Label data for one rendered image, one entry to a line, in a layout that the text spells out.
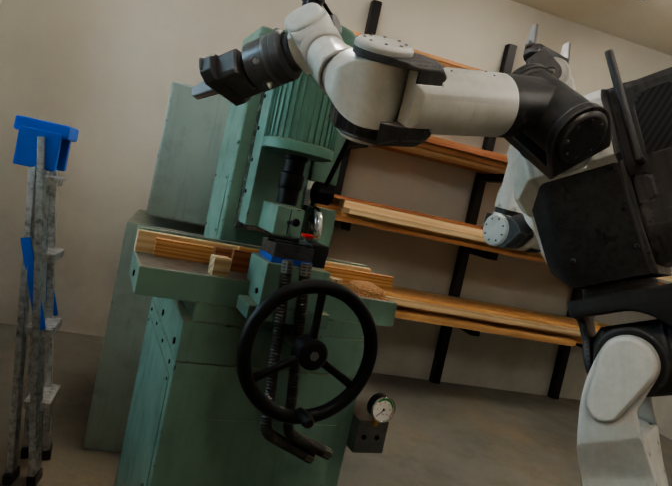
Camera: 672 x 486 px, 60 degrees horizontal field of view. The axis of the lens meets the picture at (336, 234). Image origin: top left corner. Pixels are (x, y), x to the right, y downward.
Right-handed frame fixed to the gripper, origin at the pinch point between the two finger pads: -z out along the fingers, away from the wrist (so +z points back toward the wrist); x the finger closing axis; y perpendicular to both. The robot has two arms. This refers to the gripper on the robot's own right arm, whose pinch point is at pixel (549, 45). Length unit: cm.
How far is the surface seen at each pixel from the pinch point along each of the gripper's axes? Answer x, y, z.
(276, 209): 49, 24, 58
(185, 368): 58, 21, 98
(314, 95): 50, 13, 32
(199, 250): 62, 30, 72
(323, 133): 45, 16, 39
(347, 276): 24, 31, 66
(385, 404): 12, 17, 95
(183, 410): 55, 23, 107
